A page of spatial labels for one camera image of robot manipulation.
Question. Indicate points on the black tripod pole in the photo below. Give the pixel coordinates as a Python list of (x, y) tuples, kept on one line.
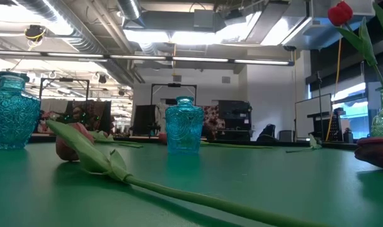
[(320, 104)]

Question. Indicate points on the white board on stand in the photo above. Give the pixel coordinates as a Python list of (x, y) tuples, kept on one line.
[(311, 116)]

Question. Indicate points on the red artificial tulip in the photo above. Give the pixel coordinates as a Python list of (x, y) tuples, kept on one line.
[(339, 12)]

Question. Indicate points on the long ceiling light bar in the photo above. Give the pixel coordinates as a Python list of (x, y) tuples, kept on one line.
[(141, 57)]

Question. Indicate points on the narrow blue glass vase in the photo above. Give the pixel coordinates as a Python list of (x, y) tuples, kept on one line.
[(184, 126)]

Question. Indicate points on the pink artificial tulip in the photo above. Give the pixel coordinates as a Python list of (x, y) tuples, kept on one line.
[(377, 154), (84, 154), (242, 146)]

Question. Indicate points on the wide blue star-cut glass vase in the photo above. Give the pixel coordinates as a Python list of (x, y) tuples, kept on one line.
[(12, 119)]

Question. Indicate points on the black overhead frame rig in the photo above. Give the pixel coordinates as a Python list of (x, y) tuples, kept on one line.
[(65, 79), (174, 84)]

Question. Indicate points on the black equipment rack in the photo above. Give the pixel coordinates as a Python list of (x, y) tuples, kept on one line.
[(336, 126)]

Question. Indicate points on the black upright panel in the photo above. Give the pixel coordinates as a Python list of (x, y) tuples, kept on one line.
[(144, 118)]

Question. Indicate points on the corrugated silver ceiling duct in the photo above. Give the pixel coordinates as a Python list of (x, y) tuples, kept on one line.
[(84, 44)]

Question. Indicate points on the floral patterned cloth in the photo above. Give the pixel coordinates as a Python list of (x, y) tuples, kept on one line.
[(214, 119)]

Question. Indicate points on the round silver ceiling duct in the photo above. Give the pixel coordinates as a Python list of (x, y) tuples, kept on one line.
[(128, 8)]

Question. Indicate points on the rectangular silver ceiling duct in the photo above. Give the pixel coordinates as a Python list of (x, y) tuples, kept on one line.
[(305, 31)]

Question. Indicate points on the bright window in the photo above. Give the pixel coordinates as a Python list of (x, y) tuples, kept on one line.
[(352, 119)]

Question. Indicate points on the gray wall vent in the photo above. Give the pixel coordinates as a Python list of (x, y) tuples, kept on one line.
[(225, 79), (177, 78)]

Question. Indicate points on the person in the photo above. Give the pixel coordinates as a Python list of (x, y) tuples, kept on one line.
[(78, 114)]

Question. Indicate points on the gray ceiling box unit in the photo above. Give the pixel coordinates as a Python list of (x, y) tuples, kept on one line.
[(204, 19)]

